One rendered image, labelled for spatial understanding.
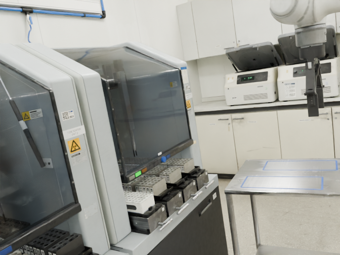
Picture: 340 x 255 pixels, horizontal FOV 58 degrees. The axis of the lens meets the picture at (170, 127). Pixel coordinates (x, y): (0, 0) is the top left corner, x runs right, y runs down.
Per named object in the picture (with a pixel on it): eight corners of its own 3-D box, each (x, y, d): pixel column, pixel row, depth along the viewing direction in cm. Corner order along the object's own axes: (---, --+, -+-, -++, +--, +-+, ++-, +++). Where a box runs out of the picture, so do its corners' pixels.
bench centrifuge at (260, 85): (225, 107, 355) (217, 50, 343) (244, 98, 404) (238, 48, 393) (274, 103, 323) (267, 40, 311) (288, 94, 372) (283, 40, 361)
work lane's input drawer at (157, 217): (50, 215, 169) (47, 200, 167) (71, 204, 180) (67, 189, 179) (158, 236, 129) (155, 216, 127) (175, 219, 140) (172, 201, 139)
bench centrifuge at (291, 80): (278, 102, 321) (271, 35, 309) (290, 94, 372) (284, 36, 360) (338, 97, 291) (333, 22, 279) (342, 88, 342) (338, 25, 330)
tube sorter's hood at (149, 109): (52, 177, 159) (22, 53, 148) (127, 144, 208) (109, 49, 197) (128, 183, 131) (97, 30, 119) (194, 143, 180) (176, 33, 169)
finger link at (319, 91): (312, 88, 106) (313, 88, 106) (314, 109, 107) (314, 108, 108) (322, 87, 104) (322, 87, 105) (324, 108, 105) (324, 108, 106)
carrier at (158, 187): (163, 188, 158) (162, 177, 157) (167, 188, 157) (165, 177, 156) (151, 197, 148) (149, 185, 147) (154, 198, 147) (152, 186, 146)
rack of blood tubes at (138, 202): (95, 209, 150) (92, 197, 149) (109, 200, 158) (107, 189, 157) (142, 216, 134) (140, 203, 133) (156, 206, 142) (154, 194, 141)
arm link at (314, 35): (327, 24, 97) (329, 43, 98) (297, 30, 102) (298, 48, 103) (324, 23, 90) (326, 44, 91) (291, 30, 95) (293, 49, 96)
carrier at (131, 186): (143, 186, 165) (141, 175, 164) (146, 186, 164) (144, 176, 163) (129, 195, 156) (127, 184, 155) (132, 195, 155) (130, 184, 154)
